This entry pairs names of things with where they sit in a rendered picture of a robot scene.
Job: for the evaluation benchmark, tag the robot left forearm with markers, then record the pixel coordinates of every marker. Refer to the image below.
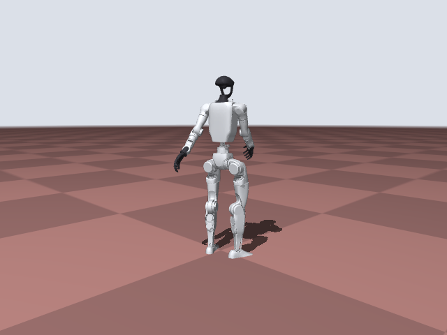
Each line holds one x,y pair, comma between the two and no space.
191,141

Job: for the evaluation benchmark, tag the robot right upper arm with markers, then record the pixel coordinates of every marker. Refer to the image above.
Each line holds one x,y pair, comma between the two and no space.
241,110

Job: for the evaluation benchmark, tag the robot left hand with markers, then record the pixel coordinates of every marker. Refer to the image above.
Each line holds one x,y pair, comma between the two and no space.
180,157

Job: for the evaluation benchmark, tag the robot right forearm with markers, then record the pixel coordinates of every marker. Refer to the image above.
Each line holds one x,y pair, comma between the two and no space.
248,140

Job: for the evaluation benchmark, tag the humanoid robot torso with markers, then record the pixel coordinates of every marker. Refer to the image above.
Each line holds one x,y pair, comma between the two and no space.
222,128

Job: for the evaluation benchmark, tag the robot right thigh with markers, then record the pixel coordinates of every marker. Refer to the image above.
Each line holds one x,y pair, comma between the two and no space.
241,184

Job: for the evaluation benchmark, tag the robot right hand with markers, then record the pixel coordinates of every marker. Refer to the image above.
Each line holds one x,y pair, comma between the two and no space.
250,152

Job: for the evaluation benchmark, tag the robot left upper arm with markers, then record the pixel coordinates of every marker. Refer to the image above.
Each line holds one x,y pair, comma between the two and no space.
202,118

